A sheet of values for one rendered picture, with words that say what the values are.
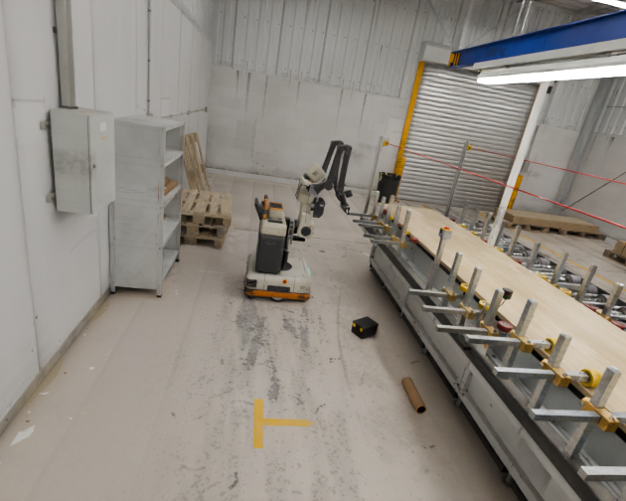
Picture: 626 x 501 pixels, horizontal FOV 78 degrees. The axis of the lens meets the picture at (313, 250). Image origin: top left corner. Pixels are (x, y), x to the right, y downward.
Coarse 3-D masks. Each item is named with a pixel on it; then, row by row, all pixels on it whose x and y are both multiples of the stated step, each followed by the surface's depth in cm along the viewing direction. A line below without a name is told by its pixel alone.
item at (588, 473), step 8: (584, 472) 123; (592, 472) 123; (600, 472) 123; (608, 472) 124; (616, 472) 124; (624, 472) 125; (584, 480) 122; (592, 480) 123; (600, 480) 123; (608, 480) 124; (616, 480) 124; (624, 480) 125
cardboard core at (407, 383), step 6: (408, 378) 297; (402, 384) 297; (408, 384) 291; (408, 390) 287; (414, 390) 285; (408, 396) 285; (414, 396) 280; (414, 402) 276; (420, 402) 274; (414, 408) 274; (420, 408) 277; (426, 408) 272; (420, 414) 274
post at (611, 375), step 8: (608, 368) 149; (616, 368) 148; (608, 376) 149; (616, 376) 148; (600, 384) 152; (608, 384) 149; (600, 392) 152; (608, 392) 150; (592, 400) 155; (600, 400) 151; (584, 424) 157; (592, 424) 156; (576, 432) 160; (584, 432) 157; (576, 440) 160; (584, 440) 159; (568, 448) 163; (576, 448) 160
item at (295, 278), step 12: (252, 264) 401; (288, 264) 418; (300, 264) 421; (252, 276) 379; (264, 276) 381; (276, 276) 384; (288, 276) 387; (300, 276) 392; (252, 288) 383; (264, 288) 384; (276, 288) 385; (288, 288) 387; (300, 288) 389
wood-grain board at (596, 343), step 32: (416, 224) 418; (448, 224) 443; (448, 256) 328; (480, 256) 343; (480, 288) 271; (512, 288) 281; (544, 288) 292; (512, 320) 231; (544, 320) 239; (576, 320) 247; (544, 352) 202; (576, 352) 207; (608, 352) 213; (576, 384) 181
